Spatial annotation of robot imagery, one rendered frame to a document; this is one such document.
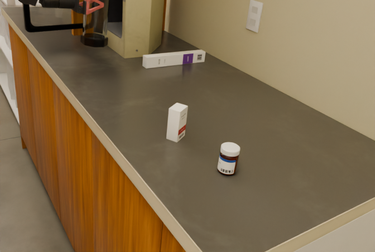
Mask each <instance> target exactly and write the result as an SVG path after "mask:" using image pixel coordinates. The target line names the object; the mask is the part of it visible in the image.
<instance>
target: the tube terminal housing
mask: <svg viewBox="0 0 375 252"><path fill-rule="evenodd" d="M163 12H164V0H126V2H124V1H123V14H122V38H119V37H117V36H116V35H114V34H113V33H111V32H110V31H108V30H107V37H108V44H107V46H109V47H110V48H111V49H112V50H114V51H115V52H116V53H118V54H119V55H121V56H122V57H123V58H125V59H126V58H133V57H143V55H150V54H151V53H152V52H154V51H155V49H157V48H158V47H159V46H160V45H161V36H162V21H163Z"/></svg>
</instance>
